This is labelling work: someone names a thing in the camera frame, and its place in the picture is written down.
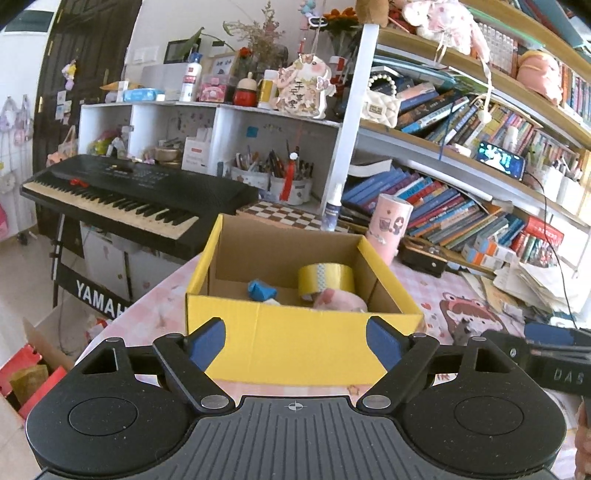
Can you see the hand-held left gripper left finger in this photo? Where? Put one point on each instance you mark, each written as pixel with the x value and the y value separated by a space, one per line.
pixel 207 344

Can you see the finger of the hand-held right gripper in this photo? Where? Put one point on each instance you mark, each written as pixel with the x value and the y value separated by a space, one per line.
pixel 508 344
pixel 551 334

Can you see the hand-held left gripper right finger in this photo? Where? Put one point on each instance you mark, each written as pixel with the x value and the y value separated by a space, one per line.
pixel 385 344

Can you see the pink plush toy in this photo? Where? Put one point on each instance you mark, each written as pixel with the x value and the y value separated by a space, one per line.
pixel 339 302

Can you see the blue packet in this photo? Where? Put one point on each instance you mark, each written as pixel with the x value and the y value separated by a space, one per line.
pixel 261 290

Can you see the yellow cardboard box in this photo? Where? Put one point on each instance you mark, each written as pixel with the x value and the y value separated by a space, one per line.
pixel 300 337

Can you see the yellow tape roll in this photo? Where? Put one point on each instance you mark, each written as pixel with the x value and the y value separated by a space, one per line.
pixel 323 279

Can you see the pink checked cloth desktop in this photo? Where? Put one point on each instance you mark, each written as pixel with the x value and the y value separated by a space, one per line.
pixel 157 314

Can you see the person's right hand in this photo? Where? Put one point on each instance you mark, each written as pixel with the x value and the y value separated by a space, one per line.
pixel 584 443

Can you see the pile of papers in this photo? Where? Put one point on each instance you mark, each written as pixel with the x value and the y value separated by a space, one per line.
pixel 531 286

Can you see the orange blue carton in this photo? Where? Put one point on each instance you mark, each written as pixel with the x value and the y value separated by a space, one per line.
pixel 496 249
pixel 480 259

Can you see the black wooden box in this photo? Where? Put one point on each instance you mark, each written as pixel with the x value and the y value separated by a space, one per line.
pixel 422 261

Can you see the red book box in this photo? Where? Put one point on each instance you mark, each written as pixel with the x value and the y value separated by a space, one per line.
pixel 540 240

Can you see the pink humidifier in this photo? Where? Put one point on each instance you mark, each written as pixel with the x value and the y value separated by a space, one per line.
pixel 388 226

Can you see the black keyboard stand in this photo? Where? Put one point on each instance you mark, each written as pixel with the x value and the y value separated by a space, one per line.
pixel 92 290

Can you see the white spray bottle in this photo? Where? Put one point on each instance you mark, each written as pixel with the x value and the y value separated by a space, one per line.
pixel 331 214

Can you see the white organizer cups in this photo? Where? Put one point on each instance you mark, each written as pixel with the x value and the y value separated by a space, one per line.
pixel 568 189

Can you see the brown cardboard box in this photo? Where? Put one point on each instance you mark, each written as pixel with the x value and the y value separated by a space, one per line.
pixel 60 332

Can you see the wooden chessboard box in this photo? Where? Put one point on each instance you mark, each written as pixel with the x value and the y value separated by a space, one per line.
pixel 281 213

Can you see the row of leaning books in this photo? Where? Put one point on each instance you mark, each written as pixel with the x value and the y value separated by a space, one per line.
pixel 438 203

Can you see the white pen holder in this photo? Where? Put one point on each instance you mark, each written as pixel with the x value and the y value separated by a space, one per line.
pixel 302 191
pixel 249 177

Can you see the black keyboard piano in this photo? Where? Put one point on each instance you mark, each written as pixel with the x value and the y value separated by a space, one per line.
pixel 138 180

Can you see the smartphone with lit screen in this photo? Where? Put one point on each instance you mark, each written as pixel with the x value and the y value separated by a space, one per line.
pixel 501 159

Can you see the red tassel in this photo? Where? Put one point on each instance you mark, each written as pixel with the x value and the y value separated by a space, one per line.
pixel 290 177

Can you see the red paper bag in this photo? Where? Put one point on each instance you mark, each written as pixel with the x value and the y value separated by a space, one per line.
pixel 14 364

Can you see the white bookshelf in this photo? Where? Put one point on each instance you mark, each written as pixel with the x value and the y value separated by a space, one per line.
pixel 350 138

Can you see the white quilted handbag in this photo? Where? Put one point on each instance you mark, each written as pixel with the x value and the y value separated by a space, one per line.
pixel 379 110

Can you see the row of upright books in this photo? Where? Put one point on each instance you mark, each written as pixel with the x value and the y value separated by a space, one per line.
pixel 443 110

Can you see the red round jar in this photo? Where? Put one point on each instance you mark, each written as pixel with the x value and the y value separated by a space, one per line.
pixel 244 94

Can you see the blue tissue pack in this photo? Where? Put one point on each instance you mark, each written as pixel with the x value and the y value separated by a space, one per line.
pixel 143 95

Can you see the pink plush head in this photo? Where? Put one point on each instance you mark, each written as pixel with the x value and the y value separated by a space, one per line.
pixel 538 74

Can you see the white lotion bottle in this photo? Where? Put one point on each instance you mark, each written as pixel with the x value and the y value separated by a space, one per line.
pixel 189 83

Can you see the pig ornament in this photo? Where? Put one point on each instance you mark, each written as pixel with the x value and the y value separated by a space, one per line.
pixel 300 92

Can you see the black framed picture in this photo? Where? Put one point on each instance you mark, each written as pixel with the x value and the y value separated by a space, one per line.
pixel 178 51

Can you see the dried flower bouquet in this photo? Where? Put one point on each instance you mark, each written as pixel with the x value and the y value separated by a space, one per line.
pixel 263 37

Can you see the white pink plush doll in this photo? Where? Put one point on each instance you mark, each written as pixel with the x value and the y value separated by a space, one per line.
pixel 443 18

